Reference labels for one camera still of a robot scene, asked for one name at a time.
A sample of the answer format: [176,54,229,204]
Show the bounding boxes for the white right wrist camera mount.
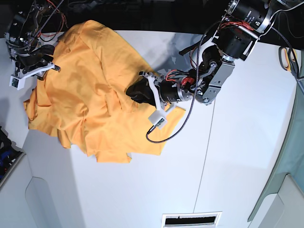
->
[9,62,61,90]

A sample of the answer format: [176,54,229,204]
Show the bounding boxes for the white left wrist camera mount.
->
[139,71,177,130]

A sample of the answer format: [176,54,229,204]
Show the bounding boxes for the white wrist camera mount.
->
[9,62,61,90]
[139,71,177,130]

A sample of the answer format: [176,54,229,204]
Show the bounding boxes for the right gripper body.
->
[10,45,55,74]

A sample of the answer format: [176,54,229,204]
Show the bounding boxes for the orange handled scissors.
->
[278,46,304,82]

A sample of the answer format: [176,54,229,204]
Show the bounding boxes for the grey green cloth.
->
[248,69,304,228]

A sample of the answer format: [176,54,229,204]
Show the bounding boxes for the black blue items bin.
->
[0,127,23,181]

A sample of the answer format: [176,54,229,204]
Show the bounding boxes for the orange yellow t-shirt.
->
[24,20,185,163]

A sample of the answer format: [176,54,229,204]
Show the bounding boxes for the white table vent grille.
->
[161,211,222,228]

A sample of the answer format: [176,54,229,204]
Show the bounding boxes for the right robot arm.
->
[5,0,63,77]

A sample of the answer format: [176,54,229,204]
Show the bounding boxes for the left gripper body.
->
[159,79,190,103]

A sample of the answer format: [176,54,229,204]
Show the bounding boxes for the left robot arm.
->
[126,0,294,109]

